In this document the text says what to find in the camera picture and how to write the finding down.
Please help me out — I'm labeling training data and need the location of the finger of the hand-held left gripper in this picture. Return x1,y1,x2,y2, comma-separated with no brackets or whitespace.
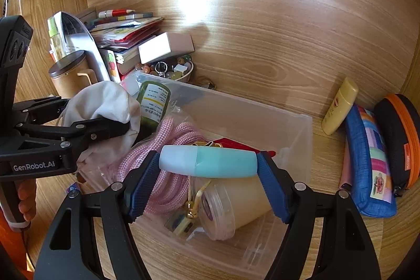
15,116,132,162
13,96,71,126

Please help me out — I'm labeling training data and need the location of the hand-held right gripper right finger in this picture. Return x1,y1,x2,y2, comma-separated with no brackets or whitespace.
256,151,383,280

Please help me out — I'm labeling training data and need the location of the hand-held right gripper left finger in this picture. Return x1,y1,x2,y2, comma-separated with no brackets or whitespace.
33,150,161,280

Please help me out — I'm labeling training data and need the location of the white drawstring bag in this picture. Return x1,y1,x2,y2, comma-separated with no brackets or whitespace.
59,81,141,169

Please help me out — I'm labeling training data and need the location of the clear plastic bin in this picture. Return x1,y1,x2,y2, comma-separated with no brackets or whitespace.
77,72,314,280

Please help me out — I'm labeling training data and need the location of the pink rope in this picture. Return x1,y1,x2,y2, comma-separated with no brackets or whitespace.
116,118,197,215

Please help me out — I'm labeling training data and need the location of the teal tube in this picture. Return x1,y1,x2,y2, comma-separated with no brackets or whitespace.
158,145,260,178

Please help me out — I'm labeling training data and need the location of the wooden desktop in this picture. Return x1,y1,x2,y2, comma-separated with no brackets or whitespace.
7,21,420,280

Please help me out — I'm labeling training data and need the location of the person's left hand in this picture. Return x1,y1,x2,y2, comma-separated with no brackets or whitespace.
16,183,37,223

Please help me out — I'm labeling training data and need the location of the yellow pudding cup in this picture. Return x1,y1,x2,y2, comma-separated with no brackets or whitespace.
197,177,273,241

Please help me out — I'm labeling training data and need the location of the brown ceramic mug with lid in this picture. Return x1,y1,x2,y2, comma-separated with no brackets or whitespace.
49,50,99,98

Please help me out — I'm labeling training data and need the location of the red pouch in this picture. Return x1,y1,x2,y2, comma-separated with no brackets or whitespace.
215,137,276,156

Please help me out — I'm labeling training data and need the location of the dark green jar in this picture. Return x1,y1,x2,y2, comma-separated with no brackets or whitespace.
137,81,172,136

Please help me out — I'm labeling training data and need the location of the fruit print box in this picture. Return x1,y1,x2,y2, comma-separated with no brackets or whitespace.
100,50,121,83

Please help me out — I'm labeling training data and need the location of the green capped bottle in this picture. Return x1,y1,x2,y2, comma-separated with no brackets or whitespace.
48,18,66,59

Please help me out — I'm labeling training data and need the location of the pink slim case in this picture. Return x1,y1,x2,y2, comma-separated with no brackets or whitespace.
339,145,353,190

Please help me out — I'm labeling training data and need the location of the gold bow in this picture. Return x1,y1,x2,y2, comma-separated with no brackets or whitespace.
193,140,224,150

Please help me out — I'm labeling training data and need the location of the stack of books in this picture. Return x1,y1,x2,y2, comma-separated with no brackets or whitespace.
88,16,165,74

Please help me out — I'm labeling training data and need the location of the white bowl of beads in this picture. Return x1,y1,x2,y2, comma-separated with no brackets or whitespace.
135,59,194,84

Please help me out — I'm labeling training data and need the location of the blue patchwork pencil case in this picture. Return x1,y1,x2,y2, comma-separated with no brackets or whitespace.
344,103,397,218

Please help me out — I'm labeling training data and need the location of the white cardboard box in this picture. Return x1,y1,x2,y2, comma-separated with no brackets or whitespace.
138,31,195,64

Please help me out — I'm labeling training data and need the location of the yellow tube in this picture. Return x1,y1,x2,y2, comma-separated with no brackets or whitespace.
322,77,359,135

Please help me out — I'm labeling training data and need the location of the red and white pen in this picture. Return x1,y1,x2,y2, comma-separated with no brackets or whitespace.
98,8,136,18

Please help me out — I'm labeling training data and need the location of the black case with orange zipper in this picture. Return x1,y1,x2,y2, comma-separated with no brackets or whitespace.
374,94,420,198

